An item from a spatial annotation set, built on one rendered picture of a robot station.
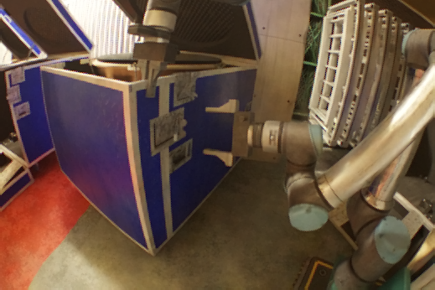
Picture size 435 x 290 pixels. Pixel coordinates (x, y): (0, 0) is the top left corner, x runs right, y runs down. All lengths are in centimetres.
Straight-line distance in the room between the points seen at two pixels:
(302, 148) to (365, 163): 17
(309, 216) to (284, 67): 148
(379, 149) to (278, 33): 147
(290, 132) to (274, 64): 129
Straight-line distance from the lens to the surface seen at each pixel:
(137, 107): 55
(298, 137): 51
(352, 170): 44
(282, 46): 177
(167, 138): 72
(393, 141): 45
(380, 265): 71
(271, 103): 182
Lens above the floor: 106
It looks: 23 degrees down
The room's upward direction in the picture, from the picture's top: 7 degrees clockwise
